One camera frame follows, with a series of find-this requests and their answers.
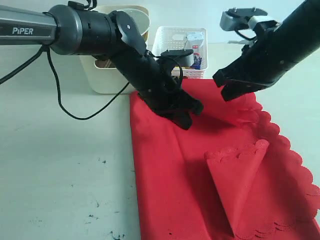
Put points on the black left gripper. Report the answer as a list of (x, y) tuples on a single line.
[(151, 76)]

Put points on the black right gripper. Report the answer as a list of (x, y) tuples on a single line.
[(279, 47)]

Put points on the small milk carton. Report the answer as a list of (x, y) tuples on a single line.
[(195, 41)]

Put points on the red scalloped tablecloth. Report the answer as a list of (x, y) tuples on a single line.
[(231, 176)]

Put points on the brown wooden plate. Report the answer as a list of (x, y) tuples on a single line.
[(104, 64)]

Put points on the white ceramic bowl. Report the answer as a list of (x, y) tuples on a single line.
[(141, 19)]

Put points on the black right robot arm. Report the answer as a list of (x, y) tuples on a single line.
[(307, 10)]

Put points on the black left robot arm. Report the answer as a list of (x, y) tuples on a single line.
[(76, 29)]

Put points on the white lattice plastic basket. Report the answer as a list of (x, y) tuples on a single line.
[(184, 38)]

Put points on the cream plastic bin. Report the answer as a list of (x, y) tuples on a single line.
[(106, 80)]

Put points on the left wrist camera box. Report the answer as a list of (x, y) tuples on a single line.
[(183, 57)]

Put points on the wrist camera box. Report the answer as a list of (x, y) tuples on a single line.
[(183, 57), (254, 19)]

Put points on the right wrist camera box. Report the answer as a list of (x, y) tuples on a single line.
[(254, 19)]

